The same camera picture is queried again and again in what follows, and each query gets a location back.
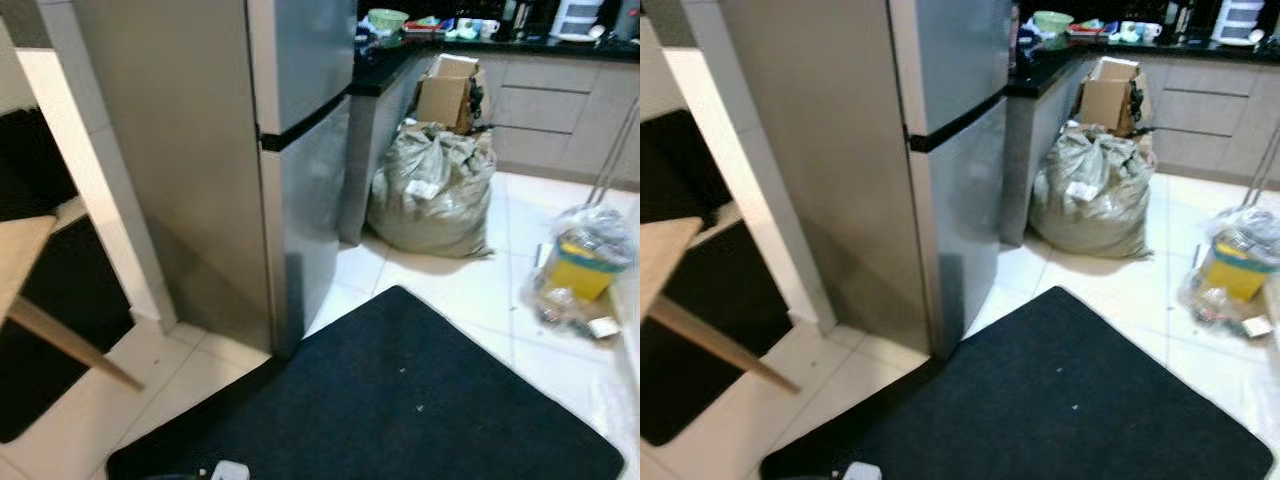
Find grey-green woven sack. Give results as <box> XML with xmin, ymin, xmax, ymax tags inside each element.
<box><xmin>366</xmin><ymin>120</ymin><xmax>498</xmax><ymax>259</ymax></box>
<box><xmin>1030</xmin><ymin>122</ymin><xmax>1156</xmax><ymax>259</ymax></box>

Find black gym floor mat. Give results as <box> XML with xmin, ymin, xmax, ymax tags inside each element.
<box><xmin>640</xmin><ymin>108</ymin><xmax>796</xmax><ymax>448</ymax></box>
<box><xmin>0</xmin><ymin>105</ymin><xmax>136</xmax><ymax>444</ymax></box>

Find brown cardboard box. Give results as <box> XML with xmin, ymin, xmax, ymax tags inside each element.
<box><xmin>1077</xmin><ymin>55</ymin><xmax>1151</xmax><ymax>138</ymax></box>
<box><xmin>413</xmin><ymin>53</ymin><xmax>488</xmax><ymax>136</ymax></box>

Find yellow box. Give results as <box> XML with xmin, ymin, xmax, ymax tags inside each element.
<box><xmin>541</xmin><ymin>240</ymin><xmax>626</xmax><ymax>301</ymax></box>
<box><xmin>1200</xmin><ymin>243</ymin><xmax>1279</xmax><ymax>301</ymax></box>

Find clear plastic rubbish bag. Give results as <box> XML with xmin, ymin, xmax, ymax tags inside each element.
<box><xmin>1178</xmin><ymin>205</ymin><xmax>1280</xmax><ymax>341</ymax></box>
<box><xmin>520</xmin><ymin>203</ymin><xmax>641</xmax><ymax>346</ymax></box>

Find white plastic drawer organiser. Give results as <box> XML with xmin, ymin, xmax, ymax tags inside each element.
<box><xmin>548</xmin><ymin>0</ymin><xmax>606</xmax><ymax>43</ymax></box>
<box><xmin>1210</xmin><ymin>0</ymin><xmax>1267</xmax><ymax>46</ymax></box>

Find light wooden table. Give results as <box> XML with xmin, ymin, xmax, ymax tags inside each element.
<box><xmin>0</xmin><ymin>195</ymin><xmax>146</xmax><ymax>393</ymax></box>
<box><xmin>640</xmin><ymin>200</ymin><xmax>801</xmax><ymax>394</ymax></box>

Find grey metal rack legs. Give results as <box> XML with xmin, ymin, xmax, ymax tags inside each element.
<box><xmin>585</xmin><ymin>97</ymin><xmax>641</xmax><ymax>208</ymax></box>
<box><xmin>1240</xmin><ymin>110</ymin><xmax>1280</xmax><ymax>208</ymax></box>

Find black kitchen countertop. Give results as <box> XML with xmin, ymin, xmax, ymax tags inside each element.
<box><xmin>1005</xmin><ymin>35</ymin><xmax>1280</xmax><ymax>98</ymax></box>
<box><xmin>348</xmin><ymin>30</ymin><xmax>641</xmax><ymax>98</ymax></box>

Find silver fridge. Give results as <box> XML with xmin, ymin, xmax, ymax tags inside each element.
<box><xmin>72</xmin><ymin>0</ymin><xmax>358</xmax><ymax>359</ymax></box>
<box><xmin>718</xmin><ymin>0</ymin><xmax>1013</xmax><ymax>361</ymax></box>

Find beige kitchen drawer cabinet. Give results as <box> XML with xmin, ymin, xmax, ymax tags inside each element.
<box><xmin>430</xmin><ymin>52</ymin><xmax>641</xmax><ymax>191</ymax></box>
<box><xmin>1095</xmin><ymin>52</ymin><xmax>1280</xmax><ymax>186</ymax></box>

